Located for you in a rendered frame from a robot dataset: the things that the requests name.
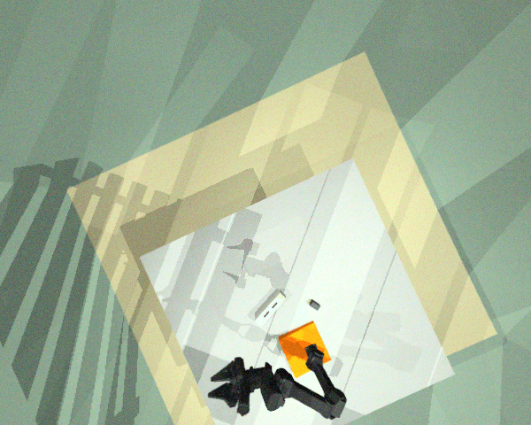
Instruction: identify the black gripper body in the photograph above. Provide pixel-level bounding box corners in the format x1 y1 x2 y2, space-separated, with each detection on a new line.
228 357 258 408

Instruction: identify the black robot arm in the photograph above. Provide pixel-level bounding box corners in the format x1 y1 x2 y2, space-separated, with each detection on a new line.
236 344 347 421

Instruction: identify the black two-prong plug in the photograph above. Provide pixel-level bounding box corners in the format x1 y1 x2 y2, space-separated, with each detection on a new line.
308 299 320 311

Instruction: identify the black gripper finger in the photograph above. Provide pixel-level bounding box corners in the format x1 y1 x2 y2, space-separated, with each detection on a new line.
211 360 236 385
208 382 229 406

